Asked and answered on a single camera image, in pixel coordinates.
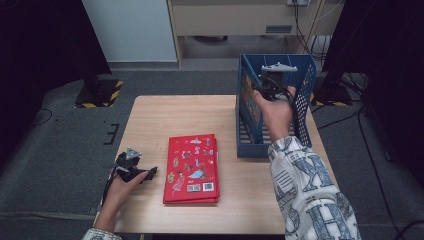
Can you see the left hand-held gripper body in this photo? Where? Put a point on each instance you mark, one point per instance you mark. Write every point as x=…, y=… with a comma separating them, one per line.
x=128, y=165

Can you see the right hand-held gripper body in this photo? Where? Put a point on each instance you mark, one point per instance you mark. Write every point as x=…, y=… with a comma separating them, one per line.
x=273, y=81

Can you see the white power socket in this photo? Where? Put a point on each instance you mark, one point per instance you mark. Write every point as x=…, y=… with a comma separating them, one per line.
x=297, y=2

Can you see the yellow-black striped stand base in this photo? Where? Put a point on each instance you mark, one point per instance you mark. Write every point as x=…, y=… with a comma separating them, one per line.
x=100, y=93
x=333, y=95

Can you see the black curtain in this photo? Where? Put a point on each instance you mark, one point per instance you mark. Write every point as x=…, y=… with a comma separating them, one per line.
x=383, y=50
x=40, y=50

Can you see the person's left hand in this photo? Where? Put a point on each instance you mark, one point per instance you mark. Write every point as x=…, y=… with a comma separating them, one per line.
x=118, y=191

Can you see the beige wooden desk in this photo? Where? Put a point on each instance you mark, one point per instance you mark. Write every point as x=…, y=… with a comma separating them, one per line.
x=233, y=20

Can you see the person's right hand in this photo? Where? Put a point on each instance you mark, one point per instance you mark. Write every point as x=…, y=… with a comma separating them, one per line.
x=276, y=116

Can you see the blue plastic file rack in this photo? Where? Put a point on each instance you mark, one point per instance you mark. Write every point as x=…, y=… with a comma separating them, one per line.
x=248, y=151

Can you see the black floor tape mark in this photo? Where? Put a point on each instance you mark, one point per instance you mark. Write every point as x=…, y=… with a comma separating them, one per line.
x=114, y=134

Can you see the grey tape piece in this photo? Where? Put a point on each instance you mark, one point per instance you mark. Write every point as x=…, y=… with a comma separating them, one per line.
x=94, y=211

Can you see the white cabinet panel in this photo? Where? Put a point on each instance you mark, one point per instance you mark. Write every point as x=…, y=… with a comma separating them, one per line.
x=133, y=30

